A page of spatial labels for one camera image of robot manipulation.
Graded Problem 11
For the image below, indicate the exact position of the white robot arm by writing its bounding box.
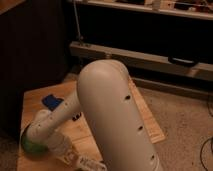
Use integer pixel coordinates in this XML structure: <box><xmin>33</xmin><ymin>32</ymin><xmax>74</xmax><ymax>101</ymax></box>
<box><xmin>25</xmin><ymin>60</ymin><xmax>163</xmax><ymax>171</ymax></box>

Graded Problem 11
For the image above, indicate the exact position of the upper shelf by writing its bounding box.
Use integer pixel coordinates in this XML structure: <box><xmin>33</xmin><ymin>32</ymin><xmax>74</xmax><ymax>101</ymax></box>
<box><xmin>71</xmin><ymin>0</ymin><xmax>213</xmax><ymax>22</ymax></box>

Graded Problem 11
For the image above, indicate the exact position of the metal pole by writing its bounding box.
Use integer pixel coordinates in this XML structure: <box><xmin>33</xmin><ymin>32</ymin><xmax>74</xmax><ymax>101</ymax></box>
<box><xmin>73</xmin><ymin>0</ymin><xmax>83</xmax><ymax>44</ymax></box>

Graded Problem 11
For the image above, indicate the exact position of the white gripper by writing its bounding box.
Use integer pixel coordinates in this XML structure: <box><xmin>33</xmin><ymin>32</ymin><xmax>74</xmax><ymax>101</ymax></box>
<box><xmin>46</xmin><ymin>132</ymin><xmax>78</xmax><ymax>165</ymax></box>

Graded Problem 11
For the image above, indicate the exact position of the blue sponge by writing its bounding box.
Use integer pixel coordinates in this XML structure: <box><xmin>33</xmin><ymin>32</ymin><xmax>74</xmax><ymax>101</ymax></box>
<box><xmin>42</xmin><ymin>94</ymin><xmax>63</xmax><ymax>111</ymax></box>

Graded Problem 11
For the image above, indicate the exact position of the green bowl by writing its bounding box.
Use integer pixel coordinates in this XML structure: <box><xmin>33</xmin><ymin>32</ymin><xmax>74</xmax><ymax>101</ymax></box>
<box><xmin>21</xmin><ymin>133</ymin><xmax>48</xmax><ymax>156</ymax></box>

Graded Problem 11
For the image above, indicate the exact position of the clear plastic bottle white label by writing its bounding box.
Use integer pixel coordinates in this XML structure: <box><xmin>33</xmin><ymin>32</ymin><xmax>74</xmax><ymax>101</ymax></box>
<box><xmin>74</xmin><ymin>155</ymin><xmax>108</xmax><ymax>171</ymax></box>

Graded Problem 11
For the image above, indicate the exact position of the black cable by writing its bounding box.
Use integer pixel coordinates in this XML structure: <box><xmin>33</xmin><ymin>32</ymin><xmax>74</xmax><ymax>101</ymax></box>
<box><xmin>199</xmin><ymin>96</ymin><xmax>213</xmax><ymax>168</ymax></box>

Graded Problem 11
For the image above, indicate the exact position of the grey metal bench rail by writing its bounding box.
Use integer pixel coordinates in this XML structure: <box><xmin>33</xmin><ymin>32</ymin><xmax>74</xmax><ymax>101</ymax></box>
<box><xmin>69</xmin><ymin>41</ymin><xmax>213</xmax><ymax>82</ymax></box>

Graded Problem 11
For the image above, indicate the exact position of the black handle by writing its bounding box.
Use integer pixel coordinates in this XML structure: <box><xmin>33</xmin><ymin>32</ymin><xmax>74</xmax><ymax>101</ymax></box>
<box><xmin>168</xmin><ymin>57</ymin><xmax>198</xmax><ymax>67</ymax></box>

